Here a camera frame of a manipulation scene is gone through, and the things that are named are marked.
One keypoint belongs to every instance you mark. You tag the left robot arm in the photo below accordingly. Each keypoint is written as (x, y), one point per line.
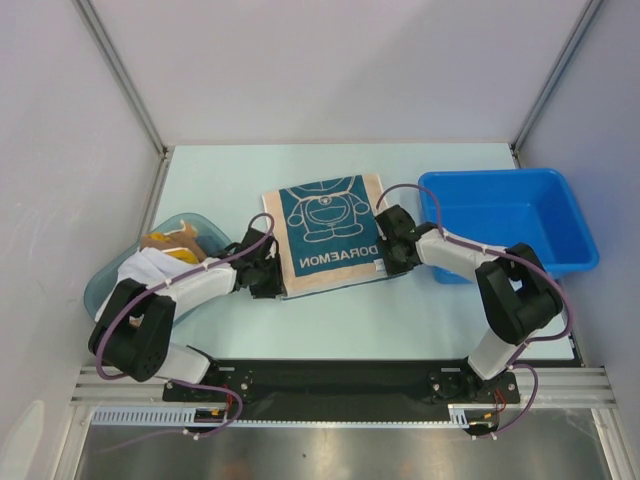
(133, 337)

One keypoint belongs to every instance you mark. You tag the Doraemon teal beige towel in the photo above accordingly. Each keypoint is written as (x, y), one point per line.
(327, 233)

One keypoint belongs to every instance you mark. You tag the right aluminium frame post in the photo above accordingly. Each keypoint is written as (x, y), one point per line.
(560, 66)

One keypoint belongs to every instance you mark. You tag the lavender white cloth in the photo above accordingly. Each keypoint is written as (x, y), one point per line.
(150, 267)

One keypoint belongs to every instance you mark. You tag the aluminium front rail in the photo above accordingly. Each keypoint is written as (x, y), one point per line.
(562, 388)

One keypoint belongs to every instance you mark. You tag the left aluminium frame post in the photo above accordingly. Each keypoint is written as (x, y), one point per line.
(109, 52)

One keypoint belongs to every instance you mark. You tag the teal translucent basket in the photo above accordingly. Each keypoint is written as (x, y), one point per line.
(100, 288)

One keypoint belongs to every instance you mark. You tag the aluminium frame post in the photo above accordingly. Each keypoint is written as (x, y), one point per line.
(560, 66)
(109, 52)

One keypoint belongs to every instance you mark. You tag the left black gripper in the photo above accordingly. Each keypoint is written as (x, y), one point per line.
(276, 285)

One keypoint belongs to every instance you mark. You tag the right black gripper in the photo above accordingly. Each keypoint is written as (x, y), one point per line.
(388, 250)

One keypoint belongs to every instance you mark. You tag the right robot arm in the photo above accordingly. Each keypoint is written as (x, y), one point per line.
(519, 297)

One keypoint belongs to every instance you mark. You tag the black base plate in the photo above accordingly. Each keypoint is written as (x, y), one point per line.
(359, 391)

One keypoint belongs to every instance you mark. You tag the orange brown towel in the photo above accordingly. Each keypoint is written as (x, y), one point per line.
(180, 244)

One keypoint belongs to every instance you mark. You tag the blue plastic bin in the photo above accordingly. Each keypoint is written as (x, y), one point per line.
(506, 207)

